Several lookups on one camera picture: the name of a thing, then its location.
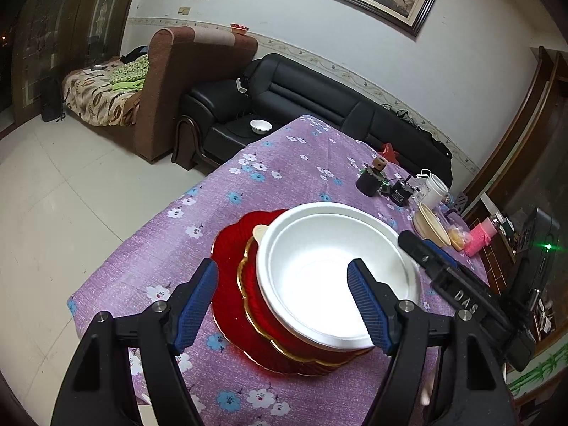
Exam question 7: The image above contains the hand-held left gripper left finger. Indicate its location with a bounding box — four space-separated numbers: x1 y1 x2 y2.
51 258 219 426

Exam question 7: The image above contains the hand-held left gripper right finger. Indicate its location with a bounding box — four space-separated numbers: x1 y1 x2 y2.
347 258 518 426

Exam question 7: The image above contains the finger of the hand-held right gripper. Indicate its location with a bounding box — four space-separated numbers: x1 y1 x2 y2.
421 239 462 271
398 230 444 276

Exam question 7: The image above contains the large red plate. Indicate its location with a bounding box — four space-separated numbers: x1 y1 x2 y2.
211 209 378 378

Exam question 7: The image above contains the white paper bowl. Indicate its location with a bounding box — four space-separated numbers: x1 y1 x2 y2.
255 202 421 353

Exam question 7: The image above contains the gold-rimmed red plate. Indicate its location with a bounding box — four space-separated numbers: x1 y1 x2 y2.
237 235 373 368

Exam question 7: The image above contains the bagged bread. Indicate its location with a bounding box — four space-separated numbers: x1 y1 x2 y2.
447 225 468 251

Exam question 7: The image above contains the pink sleeved bottle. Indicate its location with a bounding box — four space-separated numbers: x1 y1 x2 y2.
465 214 500 257

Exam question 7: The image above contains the black electric motor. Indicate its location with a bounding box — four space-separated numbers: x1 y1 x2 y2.
390 179 414 206

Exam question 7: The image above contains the white plastic jar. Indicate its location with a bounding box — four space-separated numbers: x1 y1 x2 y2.
418 171 447 210

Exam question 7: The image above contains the black cylinder with wooden knob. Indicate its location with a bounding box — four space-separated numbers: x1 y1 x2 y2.
356 157 388 197

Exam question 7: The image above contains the purple floral tablecloth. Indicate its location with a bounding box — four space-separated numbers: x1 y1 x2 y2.
66 114 511 426

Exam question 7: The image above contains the dark wooden cabinet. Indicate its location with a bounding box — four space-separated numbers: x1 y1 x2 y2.
461 45 568 409

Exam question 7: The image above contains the black leather sofa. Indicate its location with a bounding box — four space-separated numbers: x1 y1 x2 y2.
172 53 453 189

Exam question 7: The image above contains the leaf print blanket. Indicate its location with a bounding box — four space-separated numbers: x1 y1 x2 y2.
61 66 143 127

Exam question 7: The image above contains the brown fabric sofa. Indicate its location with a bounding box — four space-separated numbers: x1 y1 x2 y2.
61 27 259 163

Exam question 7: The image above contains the green patterned cloth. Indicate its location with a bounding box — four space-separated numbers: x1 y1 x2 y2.
109 54 150 92

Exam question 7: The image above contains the black bag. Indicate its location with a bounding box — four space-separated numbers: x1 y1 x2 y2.
41 75 66 124

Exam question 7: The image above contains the dark wooden door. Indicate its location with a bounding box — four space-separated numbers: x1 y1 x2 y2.
11 0 147 122

